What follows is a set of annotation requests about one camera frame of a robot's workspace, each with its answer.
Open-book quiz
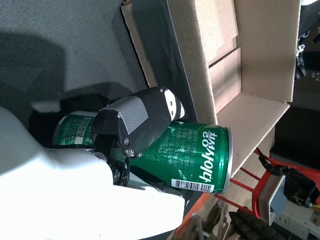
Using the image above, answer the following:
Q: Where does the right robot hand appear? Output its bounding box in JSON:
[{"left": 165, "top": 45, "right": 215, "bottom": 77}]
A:
[{"left": 0, "top": 86, "right": 191, "bottom": 240}]

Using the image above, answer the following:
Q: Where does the green soda can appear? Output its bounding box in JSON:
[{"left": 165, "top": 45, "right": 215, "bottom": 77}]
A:
[{"left": 52, "top": 111, "right": 233, "bottom": 195}]

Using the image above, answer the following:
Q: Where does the grey aluminium bracket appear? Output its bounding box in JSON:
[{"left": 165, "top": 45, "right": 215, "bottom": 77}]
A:
[{"left": 266, "top": 174, "right": 287, "bottom": 225}]

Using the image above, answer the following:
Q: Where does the dark padded jacket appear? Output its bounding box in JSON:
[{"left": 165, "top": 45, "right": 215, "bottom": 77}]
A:
[{"left": 228, "top": 208, "right": 303, "bottom": 240}]

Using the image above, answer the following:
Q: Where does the brown cardboard box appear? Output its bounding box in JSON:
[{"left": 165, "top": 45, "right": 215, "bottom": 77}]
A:
[{"left": 121, "top": 0, "right": 302, "bottom": 180}]

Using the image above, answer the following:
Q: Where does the red metal stool frame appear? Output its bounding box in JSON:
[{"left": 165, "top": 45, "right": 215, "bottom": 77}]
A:
[{"left": 214, "top": 147, "right": 277, "bottom": 221}]

